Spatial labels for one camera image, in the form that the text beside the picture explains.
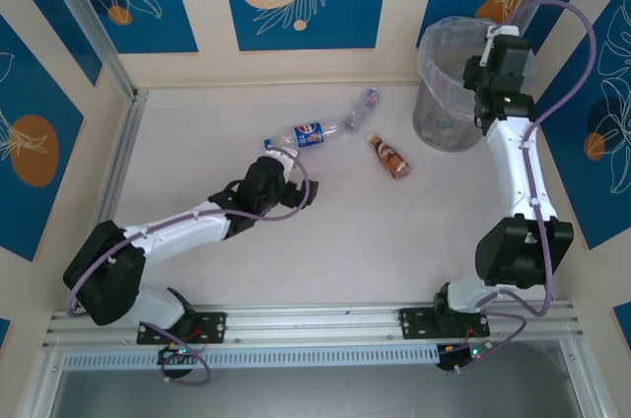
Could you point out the Pepsi bottle with blue cap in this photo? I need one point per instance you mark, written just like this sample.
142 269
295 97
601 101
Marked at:
308 134

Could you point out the clear bottle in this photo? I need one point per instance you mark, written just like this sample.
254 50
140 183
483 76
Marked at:
362 110

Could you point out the brown drink bottle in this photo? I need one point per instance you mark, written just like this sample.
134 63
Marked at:
389 157

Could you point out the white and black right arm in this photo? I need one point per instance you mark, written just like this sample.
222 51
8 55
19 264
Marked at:
517 166

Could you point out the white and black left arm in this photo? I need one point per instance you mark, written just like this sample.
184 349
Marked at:
172 235

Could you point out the metal mesh waste bin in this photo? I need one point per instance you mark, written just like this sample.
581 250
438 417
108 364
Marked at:
429 132

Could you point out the small controller board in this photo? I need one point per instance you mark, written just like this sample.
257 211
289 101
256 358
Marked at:
463 355
172 354

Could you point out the aluminium side rail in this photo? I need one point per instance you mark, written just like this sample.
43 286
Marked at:
123 161

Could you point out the long aluminium base rail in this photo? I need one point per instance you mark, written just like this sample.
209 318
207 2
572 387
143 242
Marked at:
315 319

